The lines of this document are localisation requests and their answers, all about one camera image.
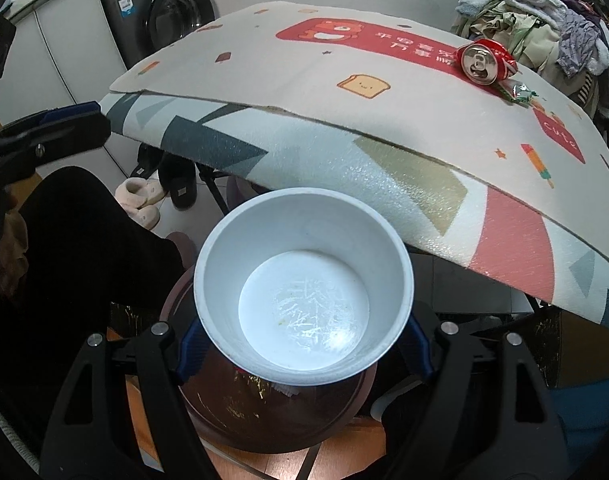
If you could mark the green snack wrapper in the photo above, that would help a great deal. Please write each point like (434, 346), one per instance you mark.
(519, 92)

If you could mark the white paper bowl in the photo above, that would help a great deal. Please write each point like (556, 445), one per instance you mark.
(304, 305)

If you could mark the person's black pants leg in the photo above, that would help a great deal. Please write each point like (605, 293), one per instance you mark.
(84, 260)

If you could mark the black slipper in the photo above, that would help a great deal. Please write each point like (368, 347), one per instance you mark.
(179, 185)
(147, 160)

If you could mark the grey washing machine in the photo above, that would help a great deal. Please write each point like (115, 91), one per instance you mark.
(174, 15)

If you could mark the dark brown trash bin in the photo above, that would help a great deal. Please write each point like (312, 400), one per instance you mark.
(264, 422)

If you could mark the white cabinet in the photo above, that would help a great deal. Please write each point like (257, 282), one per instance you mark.
(69, 35)

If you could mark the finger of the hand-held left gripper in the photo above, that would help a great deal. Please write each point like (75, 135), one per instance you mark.
(64, 112)
(59, 140)

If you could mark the crushed red soda can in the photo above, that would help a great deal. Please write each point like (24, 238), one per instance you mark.
(479, 62)

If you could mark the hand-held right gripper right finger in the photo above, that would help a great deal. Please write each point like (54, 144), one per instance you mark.
(419, 350)

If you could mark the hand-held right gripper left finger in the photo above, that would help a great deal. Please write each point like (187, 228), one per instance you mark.
(189, 347)

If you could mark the pile of clothes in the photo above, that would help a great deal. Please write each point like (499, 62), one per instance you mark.
(534, 35)

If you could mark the pink fluffy slipper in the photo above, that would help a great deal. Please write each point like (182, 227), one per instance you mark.
(144, 217)
(134, 190)

